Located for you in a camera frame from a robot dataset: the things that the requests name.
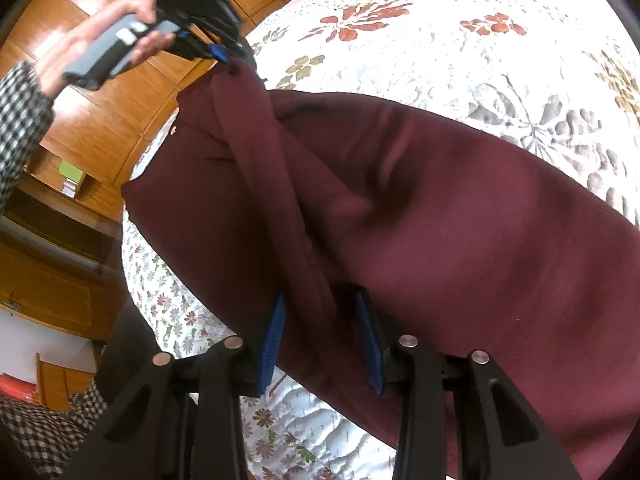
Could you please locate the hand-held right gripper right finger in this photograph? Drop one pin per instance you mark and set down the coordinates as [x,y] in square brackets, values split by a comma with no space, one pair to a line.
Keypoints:
[367,340]

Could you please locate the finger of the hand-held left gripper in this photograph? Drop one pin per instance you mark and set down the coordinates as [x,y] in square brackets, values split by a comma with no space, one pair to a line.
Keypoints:
[245,55]
[217,53]

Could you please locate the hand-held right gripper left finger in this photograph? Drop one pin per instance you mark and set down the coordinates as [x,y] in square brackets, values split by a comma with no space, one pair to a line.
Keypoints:
[272,340]

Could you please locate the maroon pants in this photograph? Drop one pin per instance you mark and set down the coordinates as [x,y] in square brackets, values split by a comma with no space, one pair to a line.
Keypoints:
[425,200]

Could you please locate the person's left forearm checkered sleeve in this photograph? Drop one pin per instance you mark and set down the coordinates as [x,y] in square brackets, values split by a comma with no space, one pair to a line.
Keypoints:
[20,120]

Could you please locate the person's left hand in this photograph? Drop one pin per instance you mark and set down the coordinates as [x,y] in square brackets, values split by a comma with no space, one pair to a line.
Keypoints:
[75,35]

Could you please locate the wooden wardrobe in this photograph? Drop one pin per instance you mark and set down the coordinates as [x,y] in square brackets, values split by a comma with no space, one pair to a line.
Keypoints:
[100,125]

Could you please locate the green box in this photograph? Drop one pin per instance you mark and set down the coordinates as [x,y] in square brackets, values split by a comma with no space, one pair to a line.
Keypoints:
[71,172]

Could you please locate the white floral quilt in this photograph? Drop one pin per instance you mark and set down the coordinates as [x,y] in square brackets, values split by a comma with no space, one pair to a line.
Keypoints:
[450,60]

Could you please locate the small wooden cabinet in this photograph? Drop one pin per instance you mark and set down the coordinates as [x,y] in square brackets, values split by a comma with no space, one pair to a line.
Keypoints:
[57,385]

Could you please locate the wooden desk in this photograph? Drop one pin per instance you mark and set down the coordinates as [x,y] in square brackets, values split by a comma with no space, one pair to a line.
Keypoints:
[50,280]

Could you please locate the person's checkered shirt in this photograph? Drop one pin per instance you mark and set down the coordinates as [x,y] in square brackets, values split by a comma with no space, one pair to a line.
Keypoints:
[45,430]

